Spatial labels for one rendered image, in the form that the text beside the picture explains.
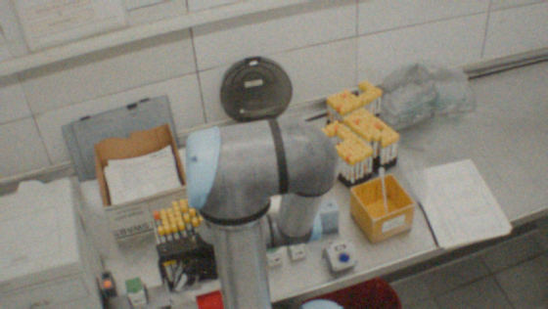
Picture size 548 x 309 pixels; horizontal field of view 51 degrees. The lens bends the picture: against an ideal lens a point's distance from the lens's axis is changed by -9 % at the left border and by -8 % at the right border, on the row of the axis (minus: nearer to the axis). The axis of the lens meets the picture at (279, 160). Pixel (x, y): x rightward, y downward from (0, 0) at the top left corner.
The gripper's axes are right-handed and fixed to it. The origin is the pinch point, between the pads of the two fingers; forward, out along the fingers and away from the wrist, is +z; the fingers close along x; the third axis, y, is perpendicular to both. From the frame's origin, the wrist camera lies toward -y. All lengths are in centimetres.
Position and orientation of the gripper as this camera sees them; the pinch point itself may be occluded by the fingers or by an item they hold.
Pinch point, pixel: (175, 288)
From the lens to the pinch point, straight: 156.0
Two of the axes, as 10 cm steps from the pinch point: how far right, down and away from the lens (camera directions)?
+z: -4.3, 7.6, 4.9
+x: -3.1, -6.3, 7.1
